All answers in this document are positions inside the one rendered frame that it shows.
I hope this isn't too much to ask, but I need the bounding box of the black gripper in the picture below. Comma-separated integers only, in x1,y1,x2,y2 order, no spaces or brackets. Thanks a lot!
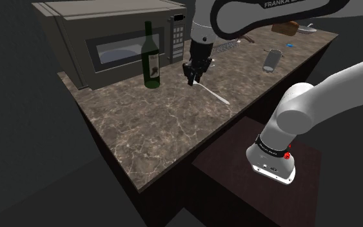
182,39,213,86

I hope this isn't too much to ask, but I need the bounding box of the white spoon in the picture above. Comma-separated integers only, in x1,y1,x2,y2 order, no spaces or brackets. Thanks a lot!
192,80,231,106

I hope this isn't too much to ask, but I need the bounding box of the grey metal grater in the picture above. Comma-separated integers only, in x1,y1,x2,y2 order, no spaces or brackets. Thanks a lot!
211,41,240,54

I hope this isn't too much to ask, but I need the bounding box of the dark green wine bottle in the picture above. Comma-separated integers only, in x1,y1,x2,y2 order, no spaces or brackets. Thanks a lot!
141,20,161,90

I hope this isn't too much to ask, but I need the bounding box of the grey microwave oven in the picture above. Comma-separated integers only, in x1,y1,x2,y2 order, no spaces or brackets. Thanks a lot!
32,0,188,91

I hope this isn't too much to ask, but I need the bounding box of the grey metal cup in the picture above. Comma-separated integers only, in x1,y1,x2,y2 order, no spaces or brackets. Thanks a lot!
262,48,284,74

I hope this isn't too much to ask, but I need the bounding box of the brown bread loaf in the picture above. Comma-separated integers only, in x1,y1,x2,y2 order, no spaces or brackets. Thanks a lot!
271,21,300,37

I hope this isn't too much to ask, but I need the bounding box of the grey bowl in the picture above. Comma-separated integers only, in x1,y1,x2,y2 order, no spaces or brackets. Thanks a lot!
297,23,317,35

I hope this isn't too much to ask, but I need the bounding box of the dark wood robot stand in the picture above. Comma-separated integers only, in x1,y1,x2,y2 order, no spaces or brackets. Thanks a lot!
191,116,322,227

